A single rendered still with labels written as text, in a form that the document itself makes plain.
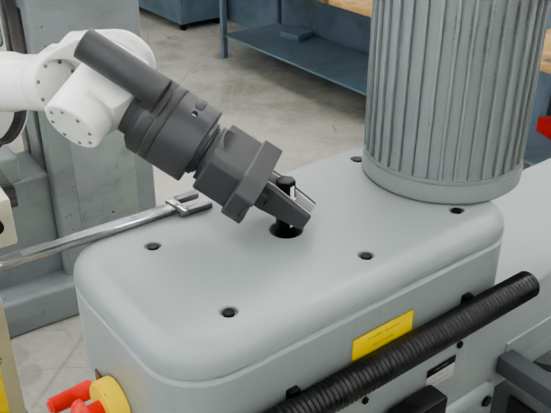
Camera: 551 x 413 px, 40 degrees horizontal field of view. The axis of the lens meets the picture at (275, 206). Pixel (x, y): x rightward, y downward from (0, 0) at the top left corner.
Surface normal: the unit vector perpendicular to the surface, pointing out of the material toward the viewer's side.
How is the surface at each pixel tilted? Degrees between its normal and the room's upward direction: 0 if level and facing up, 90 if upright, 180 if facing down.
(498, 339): 90
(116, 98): 43
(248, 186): 53
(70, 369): 0
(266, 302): 0
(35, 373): 0
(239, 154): 31
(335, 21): 90
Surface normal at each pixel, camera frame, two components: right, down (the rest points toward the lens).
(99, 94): 0.31, -0.33
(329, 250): 0.00, -0.87
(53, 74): 0.79, 0.12
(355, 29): -0.80, 0.29
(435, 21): -0.46, 0.44
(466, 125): 0.01, 0.49
